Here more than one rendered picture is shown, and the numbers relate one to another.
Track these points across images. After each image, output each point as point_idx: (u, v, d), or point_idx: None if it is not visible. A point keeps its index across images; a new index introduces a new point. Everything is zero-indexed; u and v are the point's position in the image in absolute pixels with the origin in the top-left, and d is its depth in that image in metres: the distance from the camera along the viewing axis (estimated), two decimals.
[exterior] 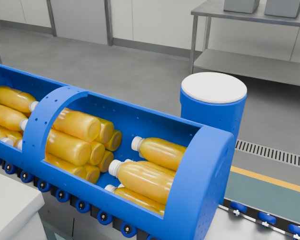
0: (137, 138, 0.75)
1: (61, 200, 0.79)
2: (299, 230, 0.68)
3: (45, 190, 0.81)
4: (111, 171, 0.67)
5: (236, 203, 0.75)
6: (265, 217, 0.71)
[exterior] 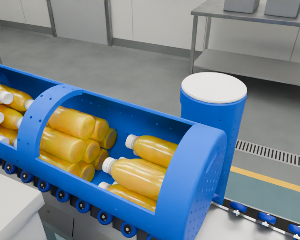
0: (131, 136, 0.76)
1: (65, 198, 0.78)
2: (299, 230, 0.68)
3: (47, 185, 0.81)
4: (105, 168, 0.68)
5: (236, 203, 0.75)
6: (265, 217, 0.71)
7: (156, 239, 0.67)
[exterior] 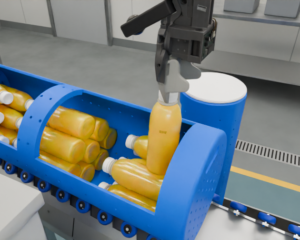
0: (131, 136, 0.76)
1: (65, 198, 0.78)
2: (299, 230, 0.68)
3: (47, 185, 0.81)
4: (105, 168, 0.68)
5: (236, 203, 0.75)
6: (265, 217, 0.71)
7: (156, 239, 0.67)
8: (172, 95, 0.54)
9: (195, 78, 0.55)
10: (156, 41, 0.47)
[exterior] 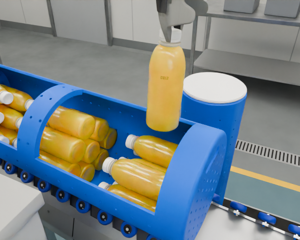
0: (131, 136, 0.76)
1: (65, 198, 0.78)
2: (299, 230, 0.68)
3: (47, 185, 0.81)
4: (105, 168, 0.68)
5: (236, 203, 0.75)
6: (265, 217, 0.71)
7: (156, 239, 0.67)
8: (175, 33, 0.47)
9: (201, 15, 0.48)
10: None
